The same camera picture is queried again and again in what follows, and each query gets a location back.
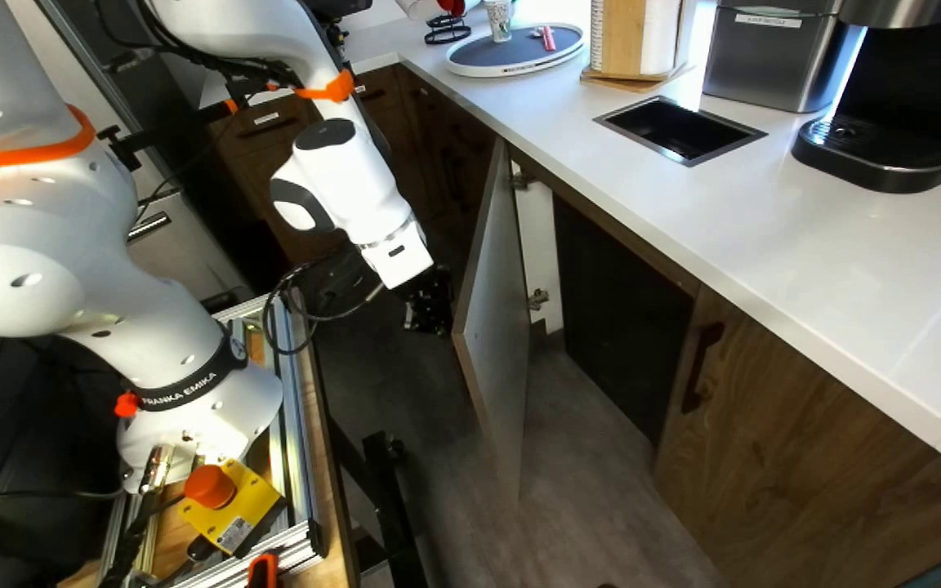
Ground wooden kitchen cabinet carcass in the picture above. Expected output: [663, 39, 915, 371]
[350, 63, 941, 588]

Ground metal framed counter opening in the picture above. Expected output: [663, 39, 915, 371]
[593, 91, 767, 170]

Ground wooden holder box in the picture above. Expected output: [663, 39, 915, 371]
[580, 0, 708, 84]

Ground black cabinet door handle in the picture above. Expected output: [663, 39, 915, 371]
[680, 317, 728, 418]

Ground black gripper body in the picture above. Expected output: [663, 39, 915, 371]
[383, 260, 456, 313]

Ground stainless steel bin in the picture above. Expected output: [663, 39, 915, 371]
[700, 0, 871, 116]

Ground brown drawer cabinet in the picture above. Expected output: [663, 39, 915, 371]
[205, 87, 350, 270]

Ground round dark tray white rim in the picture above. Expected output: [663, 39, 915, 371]
[443, 21, 588, 80]

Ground yellow emergency stop box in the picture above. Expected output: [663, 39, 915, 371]
[172, 462, 286, 563]

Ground dark floor mat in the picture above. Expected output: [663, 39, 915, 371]
[303, 288, 496, 462]

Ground black scissors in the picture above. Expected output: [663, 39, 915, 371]
[420, 10, 472, 48]

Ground white cabinet door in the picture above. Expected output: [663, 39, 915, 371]
[446, 138, 537, 501]

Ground white green paper cup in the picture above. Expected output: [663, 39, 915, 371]
[484, 0, 519, 45]

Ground black coffee machine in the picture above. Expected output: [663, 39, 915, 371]
[790, 0, 941, 197]

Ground wooden cabinet door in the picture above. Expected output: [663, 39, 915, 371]
[651, 290, 941, 588]

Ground orange cable strap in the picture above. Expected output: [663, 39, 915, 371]
[294, 67, 360, 108]

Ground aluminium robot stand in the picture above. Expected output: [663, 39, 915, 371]
[89, 290, 362, 588]

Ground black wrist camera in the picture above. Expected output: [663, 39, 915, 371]
[294, 254, 384, 324]

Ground black stand leg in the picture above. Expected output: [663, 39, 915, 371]
[327, 427, 432, 588]

